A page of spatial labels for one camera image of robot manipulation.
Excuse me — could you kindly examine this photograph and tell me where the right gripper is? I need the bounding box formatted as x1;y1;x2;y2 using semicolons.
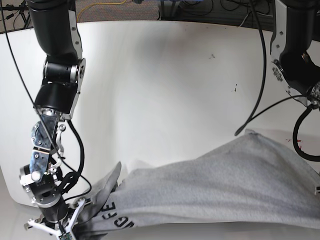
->
24;198;92;238

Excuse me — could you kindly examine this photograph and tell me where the grey T-shirt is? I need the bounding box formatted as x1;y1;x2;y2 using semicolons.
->
74;130;320;240

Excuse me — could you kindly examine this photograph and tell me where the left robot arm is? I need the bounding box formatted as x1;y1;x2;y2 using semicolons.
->
270;0;320;109

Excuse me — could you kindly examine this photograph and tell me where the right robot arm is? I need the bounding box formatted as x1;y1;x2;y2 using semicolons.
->
19;0;89;240

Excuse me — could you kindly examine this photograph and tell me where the black tripod stand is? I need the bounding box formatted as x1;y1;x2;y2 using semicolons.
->
0;0;32;34

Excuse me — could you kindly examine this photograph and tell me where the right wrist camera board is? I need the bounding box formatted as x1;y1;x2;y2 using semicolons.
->
58;232;74;240

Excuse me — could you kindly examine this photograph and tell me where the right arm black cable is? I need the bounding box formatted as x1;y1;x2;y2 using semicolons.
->
0;4;93;201

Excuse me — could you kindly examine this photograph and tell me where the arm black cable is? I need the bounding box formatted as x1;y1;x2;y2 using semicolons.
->
234;0;320;161
0;4;93;201

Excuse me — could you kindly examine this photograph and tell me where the yellow cable on floor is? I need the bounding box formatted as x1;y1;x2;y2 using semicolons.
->
76;0;126;23

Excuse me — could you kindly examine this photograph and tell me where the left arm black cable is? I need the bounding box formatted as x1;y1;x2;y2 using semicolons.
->
234;0;320;161

